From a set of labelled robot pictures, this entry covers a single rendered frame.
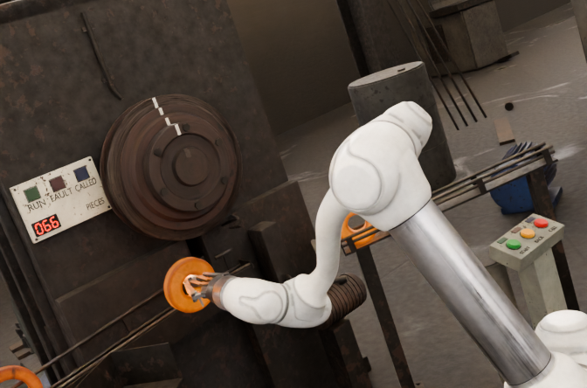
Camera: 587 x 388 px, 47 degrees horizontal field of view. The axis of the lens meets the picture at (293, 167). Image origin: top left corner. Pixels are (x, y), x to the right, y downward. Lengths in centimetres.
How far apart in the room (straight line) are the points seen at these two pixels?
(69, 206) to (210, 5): 87
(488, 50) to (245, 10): 348
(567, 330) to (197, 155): 118
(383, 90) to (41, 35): 291
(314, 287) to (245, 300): 18
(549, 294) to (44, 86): 167
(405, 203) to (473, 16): 865
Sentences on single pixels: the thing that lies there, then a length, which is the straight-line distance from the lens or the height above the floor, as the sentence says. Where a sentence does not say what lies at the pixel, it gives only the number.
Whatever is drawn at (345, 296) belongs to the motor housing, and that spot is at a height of 49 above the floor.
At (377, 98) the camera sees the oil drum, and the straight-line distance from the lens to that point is 469.
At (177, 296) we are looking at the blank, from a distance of 194.
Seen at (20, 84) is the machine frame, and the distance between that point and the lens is 219.
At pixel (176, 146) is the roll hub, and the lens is 209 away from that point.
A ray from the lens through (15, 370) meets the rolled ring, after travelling 210.
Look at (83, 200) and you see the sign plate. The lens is 220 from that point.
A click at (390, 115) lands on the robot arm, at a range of 135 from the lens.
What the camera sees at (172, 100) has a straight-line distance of 218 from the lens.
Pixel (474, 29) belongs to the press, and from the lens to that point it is 979.
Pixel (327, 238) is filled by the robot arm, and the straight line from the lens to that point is 153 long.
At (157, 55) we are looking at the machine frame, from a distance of 235.
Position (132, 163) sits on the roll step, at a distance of 208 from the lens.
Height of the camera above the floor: 142
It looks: 11 degrees down
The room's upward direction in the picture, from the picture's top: 19 degrees counter-clockwise
